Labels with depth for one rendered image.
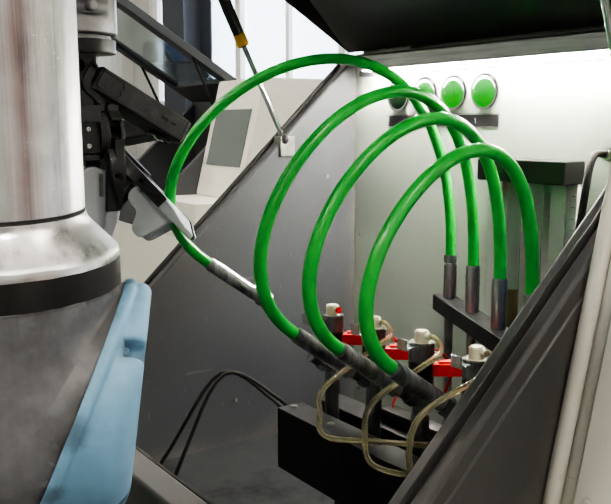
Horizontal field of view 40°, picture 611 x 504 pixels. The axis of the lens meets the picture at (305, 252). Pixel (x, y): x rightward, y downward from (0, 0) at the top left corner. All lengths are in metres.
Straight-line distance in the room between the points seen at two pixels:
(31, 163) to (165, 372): 0.94
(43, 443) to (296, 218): 1.03
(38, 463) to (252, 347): 1.00
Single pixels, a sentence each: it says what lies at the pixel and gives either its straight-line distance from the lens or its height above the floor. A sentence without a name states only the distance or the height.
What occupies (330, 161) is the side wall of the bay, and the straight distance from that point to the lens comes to 1.40.
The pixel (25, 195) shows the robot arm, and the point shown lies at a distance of 0.37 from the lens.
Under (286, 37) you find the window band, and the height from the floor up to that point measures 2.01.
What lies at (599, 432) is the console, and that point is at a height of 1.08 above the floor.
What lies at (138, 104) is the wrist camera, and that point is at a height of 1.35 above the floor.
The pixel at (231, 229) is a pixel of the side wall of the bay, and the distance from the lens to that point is 1.30.
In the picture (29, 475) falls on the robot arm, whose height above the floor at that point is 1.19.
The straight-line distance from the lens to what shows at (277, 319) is 0.89.
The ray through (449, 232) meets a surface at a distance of 1.15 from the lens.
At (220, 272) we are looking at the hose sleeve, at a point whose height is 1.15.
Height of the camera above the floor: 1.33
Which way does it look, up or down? 9 degrees down
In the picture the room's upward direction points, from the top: straight up
